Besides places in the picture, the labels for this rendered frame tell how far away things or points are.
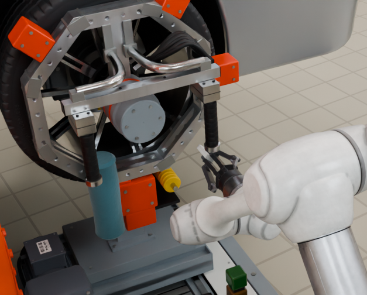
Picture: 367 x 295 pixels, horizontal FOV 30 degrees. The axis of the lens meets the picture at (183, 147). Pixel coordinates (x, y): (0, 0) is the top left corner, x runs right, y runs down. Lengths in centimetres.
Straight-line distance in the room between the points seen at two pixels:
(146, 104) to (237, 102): 191
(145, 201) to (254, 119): 148
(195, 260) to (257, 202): 122
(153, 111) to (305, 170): 72
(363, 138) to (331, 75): 270
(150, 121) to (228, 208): 37
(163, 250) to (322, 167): 124
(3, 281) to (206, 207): 51
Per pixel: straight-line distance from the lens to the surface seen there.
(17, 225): 299
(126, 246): 240
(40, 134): 194
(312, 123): 350
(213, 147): 187
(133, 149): 218
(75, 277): 205
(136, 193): 212
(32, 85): 187
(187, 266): 242
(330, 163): 123
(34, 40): 183
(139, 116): 183
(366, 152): 128
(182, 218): 172
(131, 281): 237
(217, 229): 170
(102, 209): 197
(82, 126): 170
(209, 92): 179
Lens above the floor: 176
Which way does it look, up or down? 32 degrees down
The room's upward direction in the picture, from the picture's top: 4 degrees counter-clockwise
